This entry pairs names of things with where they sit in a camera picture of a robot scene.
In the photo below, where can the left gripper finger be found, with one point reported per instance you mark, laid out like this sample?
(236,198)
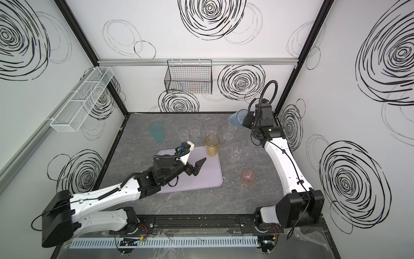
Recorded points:
(192,170)
(198,165)

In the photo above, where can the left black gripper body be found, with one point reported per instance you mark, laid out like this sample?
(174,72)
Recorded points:
(189,168)

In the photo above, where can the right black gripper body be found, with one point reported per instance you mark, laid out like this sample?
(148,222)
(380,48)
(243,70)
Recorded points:
(249,120)

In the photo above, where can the blue plastic cup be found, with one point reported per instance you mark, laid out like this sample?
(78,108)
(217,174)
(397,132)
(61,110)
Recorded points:
(238,117)

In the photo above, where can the yellow plastic cup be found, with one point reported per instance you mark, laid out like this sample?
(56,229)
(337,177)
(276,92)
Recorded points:
(211,143)

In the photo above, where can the clear glass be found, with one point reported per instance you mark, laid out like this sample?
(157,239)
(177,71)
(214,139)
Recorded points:
(211,128)
(195,128)
(229,131)
(236,151)
(183,132)

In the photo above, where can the teal plastic cup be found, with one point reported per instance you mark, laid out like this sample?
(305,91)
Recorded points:
(157,131)

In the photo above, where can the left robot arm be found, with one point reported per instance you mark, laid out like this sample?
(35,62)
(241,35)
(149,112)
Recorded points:
(69,215)

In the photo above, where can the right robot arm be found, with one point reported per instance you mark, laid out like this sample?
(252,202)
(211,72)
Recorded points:
(301,204)

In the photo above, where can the frosted clear tall cup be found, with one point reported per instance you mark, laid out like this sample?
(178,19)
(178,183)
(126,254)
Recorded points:
(248,146)

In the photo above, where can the pink plastic cup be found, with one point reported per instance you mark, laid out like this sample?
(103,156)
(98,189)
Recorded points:
(248,176)

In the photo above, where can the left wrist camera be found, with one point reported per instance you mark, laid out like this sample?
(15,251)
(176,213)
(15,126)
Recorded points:
(183,152)

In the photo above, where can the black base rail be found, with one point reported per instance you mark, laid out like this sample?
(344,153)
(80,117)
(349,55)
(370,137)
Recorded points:
(241,223)

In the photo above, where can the black wire basket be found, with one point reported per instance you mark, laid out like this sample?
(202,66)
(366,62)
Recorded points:
(189,75)

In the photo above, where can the white slotted cable duct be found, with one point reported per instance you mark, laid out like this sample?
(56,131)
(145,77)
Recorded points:
(166,242)

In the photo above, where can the white wire shelf basket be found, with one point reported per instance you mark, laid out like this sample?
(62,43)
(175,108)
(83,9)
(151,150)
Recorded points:
(84,98)

